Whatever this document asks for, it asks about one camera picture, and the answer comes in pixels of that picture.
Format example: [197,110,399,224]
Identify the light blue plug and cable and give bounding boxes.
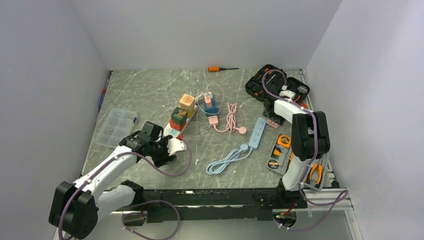
[205,143,254,176]

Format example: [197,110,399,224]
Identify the pink cube socket adapter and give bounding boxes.
[266,119,280,129]

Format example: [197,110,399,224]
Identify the white power strip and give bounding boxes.
[163,105,198,138]

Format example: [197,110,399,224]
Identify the blue cube socket adapter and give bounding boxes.
[203,98,218,117]

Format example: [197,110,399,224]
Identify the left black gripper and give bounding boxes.
[149,135,177,168]

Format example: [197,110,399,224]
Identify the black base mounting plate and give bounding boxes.
[110,188,309,223]

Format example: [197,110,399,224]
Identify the light blue power strip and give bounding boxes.
[248,116,267,149]

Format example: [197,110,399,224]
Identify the salmon pink usb charger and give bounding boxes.
[204,94,214,109]

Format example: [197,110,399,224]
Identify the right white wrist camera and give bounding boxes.
[279,85,296,100]

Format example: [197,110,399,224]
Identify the orange handled screwdriver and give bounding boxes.
[207,66,239,73]

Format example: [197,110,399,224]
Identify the pink flat power adapter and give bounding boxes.
[208,115,219,126]

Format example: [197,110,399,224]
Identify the red cube socket adapter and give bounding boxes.
[169,118,187,132]

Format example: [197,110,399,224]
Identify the pink cable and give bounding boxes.
[213,101,248,136]

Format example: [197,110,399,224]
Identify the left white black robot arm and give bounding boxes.
[48,121,186,240]

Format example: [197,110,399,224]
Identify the blue red pen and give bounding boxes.
[98,80,109,110]

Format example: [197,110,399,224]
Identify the grey tool case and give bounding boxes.
[266,134,329,191]

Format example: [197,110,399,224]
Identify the black tool case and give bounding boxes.
[245,64,310,104]

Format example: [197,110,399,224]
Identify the green cube socket adapter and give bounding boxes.
[171,107,188,126]

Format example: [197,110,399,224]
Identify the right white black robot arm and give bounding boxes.
[263,98,331,208]

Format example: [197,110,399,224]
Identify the orange tape measure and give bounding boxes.
[276,134,291,149]

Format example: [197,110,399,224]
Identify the clear plastic screw box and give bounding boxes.
[94,107,138,148]

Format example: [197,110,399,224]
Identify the orange pliers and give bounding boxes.
[307,163,324,186]

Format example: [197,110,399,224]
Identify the aluminium rail frame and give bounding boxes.
[103,188,352,224]

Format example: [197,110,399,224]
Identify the beige orange cube adapter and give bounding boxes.
[179,93,196,118]

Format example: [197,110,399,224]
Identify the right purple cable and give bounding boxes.
[260,68,350,232]

